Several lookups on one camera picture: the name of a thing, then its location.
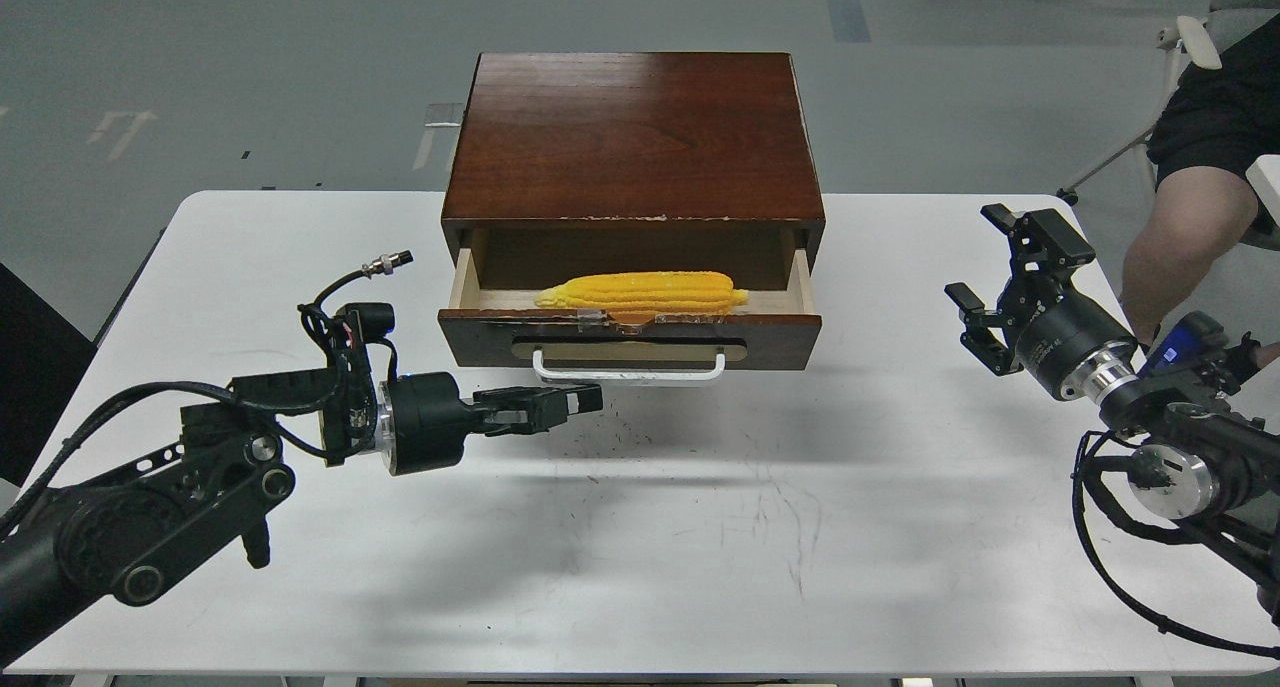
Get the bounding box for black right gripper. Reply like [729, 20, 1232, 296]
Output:
[943, 203, 1137, 400]

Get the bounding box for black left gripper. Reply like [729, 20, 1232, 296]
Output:
[378, 372, 603, 476]

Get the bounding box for yellow corn cob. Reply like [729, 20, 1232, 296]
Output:
[534, 271, 750, 313]

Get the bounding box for wooden drawer with white handle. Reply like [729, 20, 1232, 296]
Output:
[438, 248, 822, 386]

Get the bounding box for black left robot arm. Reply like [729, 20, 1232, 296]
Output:
[1, 251, 603, 667]

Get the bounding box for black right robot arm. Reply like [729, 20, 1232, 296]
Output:
[946, 203, 1277, 656]

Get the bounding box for dark wooden drawer cabinet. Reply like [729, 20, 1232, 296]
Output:
[442, 52, 826, 260]

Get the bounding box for seated person in black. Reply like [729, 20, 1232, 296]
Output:
[1119, 17, 1279, 349]

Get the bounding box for white chair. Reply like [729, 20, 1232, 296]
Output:
[1056, 8, 1277, 207]

